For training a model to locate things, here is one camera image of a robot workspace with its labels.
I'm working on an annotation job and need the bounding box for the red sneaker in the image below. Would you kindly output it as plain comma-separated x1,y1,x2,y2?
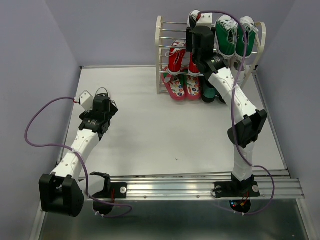
188,52,201,77
166,39,186,76

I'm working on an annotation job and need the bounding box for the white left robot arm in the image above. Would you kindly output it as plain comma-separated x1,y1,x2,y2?
39,93,118,217

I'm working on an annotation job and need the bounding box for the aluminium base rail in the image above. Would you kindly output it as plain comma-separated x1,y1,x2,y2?
87,171,305,201

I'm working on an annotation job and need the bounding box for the right white shoe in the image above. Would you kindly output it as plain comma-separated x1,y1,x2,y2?
228,57,248,88

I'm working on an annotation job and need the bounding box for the left dark green shoe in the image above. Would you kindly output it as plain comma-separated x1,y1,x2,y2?
200,76,217,104

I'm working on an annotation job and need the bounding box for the left green sneaker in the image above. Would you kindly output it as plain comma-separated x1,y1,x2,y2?
215,15,238,60

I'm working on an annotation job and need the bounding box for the black sneaker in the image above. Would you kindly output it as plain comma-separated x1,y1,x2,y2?
187,9,201,29
94,87,117,106

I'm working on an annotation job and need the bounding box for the cream metal shoe shelf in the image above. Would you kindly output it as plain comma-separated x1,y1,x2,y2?
154,16,267,95

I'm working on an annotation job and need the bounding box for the green sneaker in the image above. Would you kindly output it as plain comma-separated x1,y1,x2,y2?
215,15,238,60
235,16,259,61

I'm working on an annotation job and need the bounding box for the right green sneaker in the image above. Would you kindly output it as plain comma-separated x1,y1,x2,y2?
235,16,259,61

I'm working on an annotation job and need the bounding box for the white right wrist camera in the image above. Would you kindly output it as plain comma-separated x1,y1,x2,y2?
196,13,213,29

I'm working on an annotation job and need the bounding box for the pink patterned sandal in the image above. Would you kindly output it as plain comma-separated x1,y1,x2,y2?
161,72,186,101
184,75,201,101

